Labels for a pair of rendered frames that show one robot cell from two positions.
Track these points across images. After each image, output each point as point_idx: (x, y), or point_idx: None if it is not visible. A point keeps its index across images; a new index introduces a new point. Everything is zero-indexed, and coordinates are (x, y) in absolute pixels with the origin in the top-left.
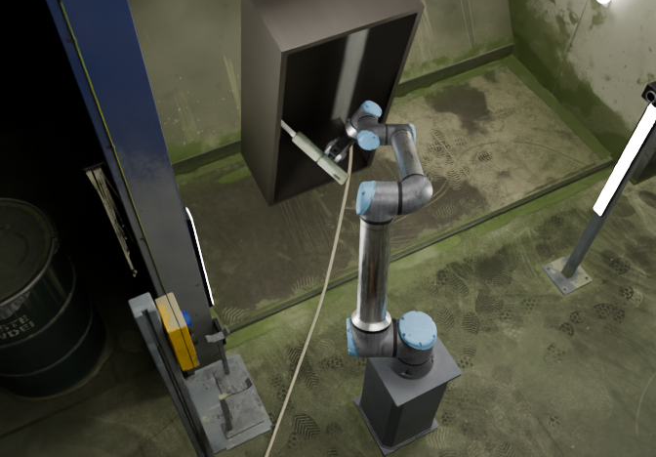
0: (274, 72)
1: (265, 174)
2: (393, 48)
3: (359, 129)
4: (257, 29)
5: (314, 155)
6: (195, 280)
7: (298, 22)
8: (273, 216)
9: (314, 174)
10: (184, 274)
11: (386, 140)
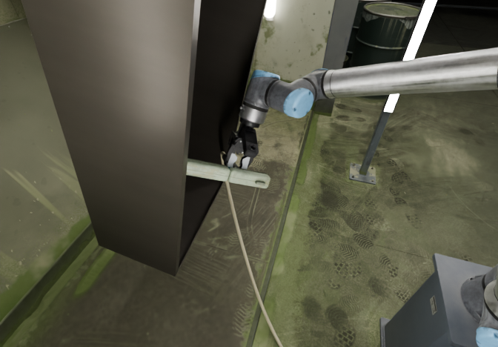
0: None
1: (160, 242)
2: (237, 12)
3: (282, 96)
4: None
5: (223, 174)
6: None
7: None
8: (159, 282)
9: (190, 213)
10: None
11: (316, 93)
